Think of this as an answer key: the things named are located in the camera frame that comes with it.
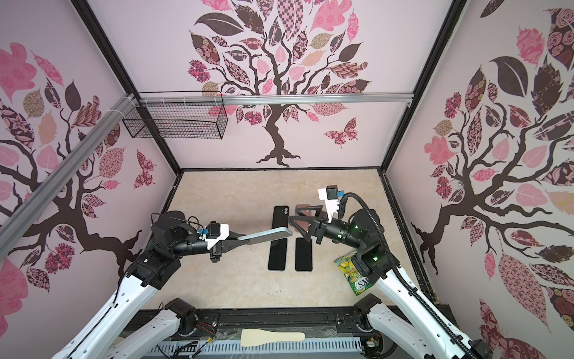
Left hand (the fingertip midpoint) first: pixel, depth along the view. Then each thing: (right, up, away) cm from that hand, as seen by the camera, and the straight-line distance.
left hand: (248, 240), depth 62 cm
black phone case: (+7, +2, +41) cm, 42 cm away
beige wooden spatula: (-1, -34, +9) cm, 36 cm away
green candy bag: (+37, -20, +18) cm, 46 cm away
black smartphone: (+7, -13, +26) cm, 30 cm away
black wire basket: (-50, +53, +59) cm, 94 cm away
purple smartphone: (+17, -12, +26) cm, 34 cm away
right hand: (+14, +8, -3) cm, 16 cm away
